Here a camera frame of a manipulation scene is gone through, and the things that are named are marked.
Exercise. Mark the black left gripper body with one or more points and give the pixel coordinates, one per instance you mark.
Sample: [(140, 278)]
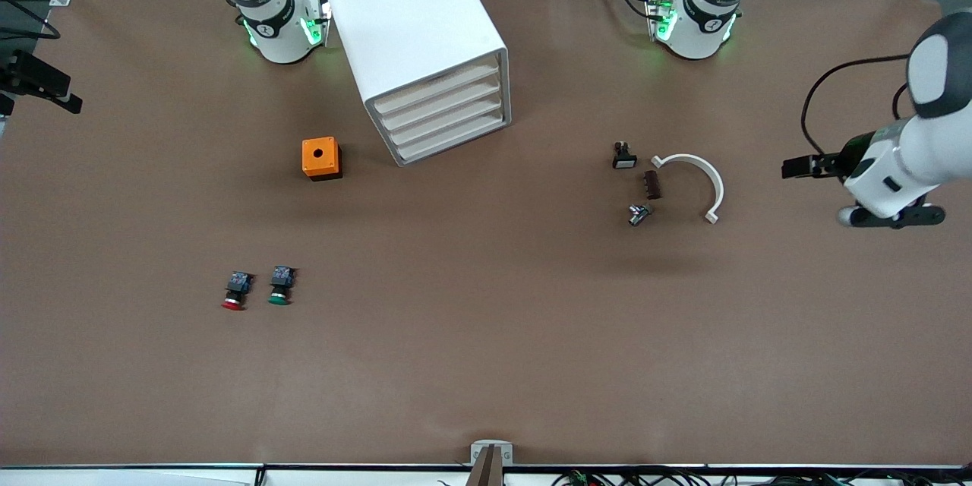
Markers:
[(855, 153)]

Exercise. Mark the red push button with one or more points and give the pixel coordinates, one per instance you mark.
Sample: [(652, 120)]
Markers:
[(237, 288)]

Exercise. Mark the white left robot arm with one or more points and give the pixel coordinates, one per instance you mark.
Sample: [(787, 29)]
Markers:
[(699, 30)]

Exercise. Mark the orange button box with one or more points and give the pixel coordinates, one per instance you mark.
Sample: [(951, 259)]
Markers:
[(323, 165)]

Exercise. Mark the green push button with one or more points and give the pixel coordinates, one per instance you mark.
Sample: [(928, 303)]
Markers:
[(281, 285)]

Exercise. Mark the brown terminal block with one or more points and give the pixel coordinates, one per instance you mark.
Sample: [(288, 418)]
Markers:
[(652, 185)]

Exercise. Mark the white edge panel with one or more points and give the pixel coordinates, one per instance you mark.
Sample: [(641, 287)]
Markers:
[(114, 478)]

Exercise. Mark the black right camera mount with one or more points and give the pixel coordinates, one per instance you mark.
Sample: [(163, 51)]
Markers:
[(4, 106)]

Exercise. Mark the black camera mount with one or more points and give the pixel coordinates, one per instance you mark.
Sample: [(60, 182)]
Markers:
[(4, 106), (900, 216)]

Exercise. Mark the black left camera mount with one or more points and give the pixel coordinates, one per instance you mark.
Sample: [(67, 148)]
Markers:
[(900, 216)]

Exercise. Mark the white curved bracket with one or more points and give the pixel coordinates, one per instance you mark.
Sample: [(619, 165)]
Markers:
[(687, 158)]

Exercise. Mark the silver key switch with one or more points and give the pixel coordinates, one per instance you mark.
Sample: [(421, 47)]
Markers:
[(640, 214)]

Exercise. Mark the black switch with white face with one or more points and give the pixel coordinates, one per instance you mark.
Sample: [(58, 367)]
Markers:
[(624, 158)]

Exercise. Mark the grey table edge bracket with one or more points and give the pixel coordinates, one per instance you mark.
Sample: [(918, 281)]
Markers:
[(480, 448)]

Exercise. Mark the brown camera post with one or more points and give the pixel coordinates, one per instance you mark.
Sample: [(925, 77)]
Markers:
[(486, 471)]

